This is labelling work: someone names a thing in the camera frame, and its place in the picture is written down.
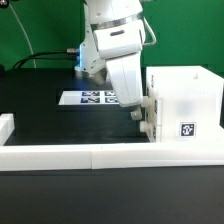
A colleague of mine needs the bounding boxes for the white drawer box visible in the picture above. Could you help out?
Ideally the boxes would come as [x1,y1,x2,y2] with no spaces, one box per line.
[139,117,163,144]
[141,96,162,117]

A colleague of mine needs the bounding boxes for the white drawer cabinet frame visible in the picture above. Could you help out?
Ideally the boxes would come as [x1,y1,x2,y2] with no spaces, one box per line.
[145,66,224,142]

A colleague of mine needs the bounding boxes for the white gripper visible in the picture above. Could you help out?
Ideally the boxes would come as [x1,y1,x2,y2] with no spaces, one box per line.
[93,20,145,120]

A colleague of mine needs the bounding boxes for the white U-shaped boundary frame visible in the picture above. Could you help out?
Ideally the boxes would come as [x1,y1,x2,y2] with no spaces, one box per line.
[0,114,224,171]

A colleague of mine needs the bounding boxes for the black cables at base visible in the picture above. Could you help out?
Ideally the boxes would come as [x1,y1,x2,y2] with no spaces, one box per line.
[11,48,81,70]

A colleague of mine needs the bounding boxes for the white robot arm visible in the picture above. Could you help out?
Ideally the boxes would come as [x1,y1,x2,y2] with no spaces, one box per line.
[75,0,146,120]

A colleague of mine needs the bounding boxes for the white marker tag sheet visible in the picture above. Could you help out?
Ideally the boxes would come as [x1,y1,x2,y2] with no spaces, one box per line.
[59,90,118,105]

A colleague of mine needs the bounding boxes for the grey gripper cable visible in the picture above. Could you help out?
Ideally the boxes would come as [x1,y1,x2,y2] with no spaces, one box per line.
[142,18,158,48]

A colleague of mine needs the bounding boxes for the thin white cable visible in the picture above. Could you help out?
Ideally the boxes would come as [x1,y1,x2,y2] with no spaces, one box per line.
[7,2,38,69]

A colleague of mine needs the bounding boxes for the white front drawer box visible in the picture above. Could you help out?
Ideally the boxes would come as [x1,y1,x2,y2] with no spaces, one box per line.
[139,117,163,144]

